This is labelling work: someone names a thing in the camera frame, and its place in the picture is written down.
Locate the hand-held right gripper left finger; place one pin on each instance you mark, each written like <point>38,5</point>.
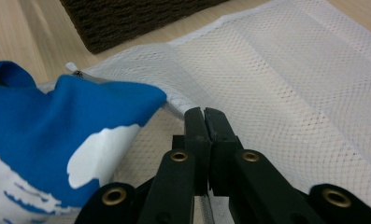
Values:
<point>177,186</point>

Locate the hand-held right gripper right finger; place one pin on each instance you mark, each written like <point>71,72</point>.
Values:
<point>254,186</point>

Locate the white mesh laundry bag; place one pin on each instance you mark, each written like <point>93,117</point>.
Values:
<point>282,77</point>

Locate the blue shirt with white print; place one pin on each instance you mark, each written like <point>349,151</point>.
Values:
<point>64,109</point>

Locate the brown woven basket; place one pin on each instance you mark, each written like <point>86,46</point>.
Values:
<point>127,21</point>

